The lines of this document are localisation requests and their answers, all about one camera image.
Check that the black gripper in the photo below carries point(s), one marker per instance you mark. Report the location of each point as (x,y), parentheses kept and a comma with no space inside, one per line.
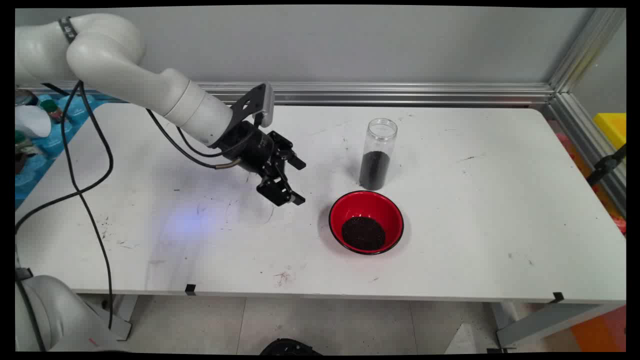
(250,145)

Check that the clear plastic jar with seeds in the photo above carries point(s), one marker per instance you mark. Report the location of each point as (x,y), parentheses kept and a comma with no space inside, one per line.
(375,170)

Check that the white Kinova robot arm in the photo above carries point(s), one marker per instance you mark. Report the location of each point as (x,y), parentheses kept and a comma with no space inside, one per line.
(110,55)

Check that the red bowl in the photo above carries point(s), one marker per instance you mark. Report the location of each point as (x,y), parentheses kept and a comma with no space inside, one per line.
(367,205)

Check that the black seed pile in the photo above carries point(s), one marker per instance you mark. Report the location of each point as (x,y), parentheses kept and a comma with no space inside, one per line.
(363,234)

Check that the black table edge clip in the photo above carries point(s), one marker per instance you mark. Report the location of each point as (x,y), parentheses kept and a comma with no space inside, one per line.
(558,297)
(190,289)

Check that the black round floor object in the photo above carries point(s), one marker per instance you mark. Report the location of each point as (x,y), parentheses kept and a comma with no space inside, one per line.
(290,347)

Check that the grey metal table leg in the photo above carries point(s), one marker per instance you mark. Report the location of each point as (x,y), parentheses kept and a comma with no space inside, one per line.
(125,310)
(540,322)

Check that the small bottle green cap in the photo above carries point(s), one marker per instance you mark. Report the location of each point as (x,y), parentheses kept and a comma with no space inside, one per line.
(49,106)

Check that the white plastic container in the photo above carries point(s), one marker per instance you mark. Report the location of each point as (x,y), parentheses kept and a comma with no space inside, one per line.
(32,122)

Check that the jar with green lid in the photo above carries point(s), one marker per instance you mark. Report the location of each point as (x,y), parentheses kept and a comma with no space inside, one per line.
(25,150)

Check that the glass jar metal lid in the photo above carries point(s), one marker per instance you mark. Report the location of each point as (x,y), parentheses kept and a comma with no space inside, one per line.
(25,97)

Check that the pink block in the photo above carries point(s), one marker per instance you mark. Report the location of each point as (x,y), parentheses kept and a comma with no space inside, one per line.
(565,142)

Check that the yellow storage box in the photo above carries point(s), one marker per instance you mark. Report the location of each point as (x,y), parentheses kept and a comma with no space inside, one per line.
(612,127)

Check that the orange floor box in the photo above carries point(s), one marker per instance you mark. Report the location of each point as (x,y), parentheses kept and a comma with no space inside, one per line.
(600,330)

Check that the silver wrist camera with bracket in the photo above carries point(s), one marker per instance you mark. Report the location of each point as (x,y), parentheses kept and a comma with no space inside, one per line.
(268,105)

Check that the long aluminium frame rail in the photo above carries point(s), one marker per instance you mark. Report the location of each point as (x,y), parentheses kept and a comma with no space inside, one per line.
(400,92)

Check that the short aluminium frame rail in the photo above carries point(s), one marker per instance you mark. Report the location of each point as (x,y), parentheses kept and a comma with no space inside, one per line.
(575,125)

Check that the aluminium frame corner post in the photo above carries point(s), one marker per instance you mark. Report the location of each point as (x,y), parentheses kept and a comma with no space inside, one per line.
(585,50)

